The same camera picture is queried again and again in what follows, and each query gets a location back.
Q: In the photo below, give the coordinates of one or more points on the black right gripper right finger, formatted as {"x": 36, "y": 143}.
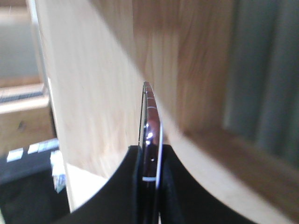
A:
{"x": 184, "y": 201}

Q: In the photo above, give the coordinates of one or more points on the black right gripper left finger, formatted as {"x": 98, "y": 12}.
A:
{"x": 116, "y": 201}

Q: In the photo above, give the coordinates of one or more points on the black smartphone pink frame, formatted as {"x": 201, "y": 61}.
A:
{"x": 151, "y": 143}

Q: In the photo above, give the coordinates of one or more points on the wooden shelf unit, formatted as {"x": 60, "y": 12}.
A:
{"x": 225, "y": 74}

